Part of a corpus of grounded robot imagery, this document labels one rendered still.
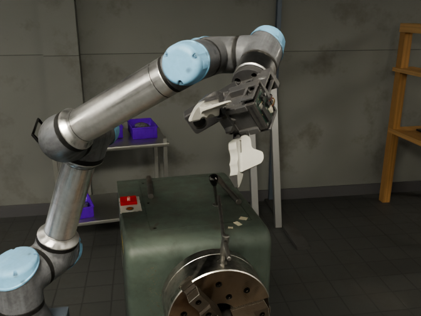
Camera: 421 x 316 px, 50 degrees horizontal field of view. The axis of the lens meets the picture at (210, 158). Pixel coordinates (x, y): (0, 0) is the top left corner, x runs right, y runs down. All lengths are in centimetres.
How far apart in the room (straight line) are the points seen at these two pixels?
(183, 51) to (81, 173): 51
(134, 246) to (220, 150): 320
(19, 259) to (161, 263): 42
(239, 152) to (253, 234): 74
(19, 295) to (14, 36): 336
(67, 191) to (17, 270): 23
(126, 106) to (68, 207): 44
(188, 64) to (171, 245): 77
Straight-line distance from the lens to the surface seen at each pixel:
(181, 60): 79
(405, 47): 473
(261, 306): 138
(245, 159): 77
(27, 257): 128
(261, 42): 89
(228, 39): 93
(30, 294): 128
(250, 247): 149
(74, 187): 120
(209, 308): 130
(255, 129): 76
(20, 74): 443
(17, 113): 451
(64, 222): 127
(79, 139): 98
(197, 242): 145
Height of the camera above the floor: 194
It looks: 18 degrees down
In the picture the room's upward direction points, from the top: straight up
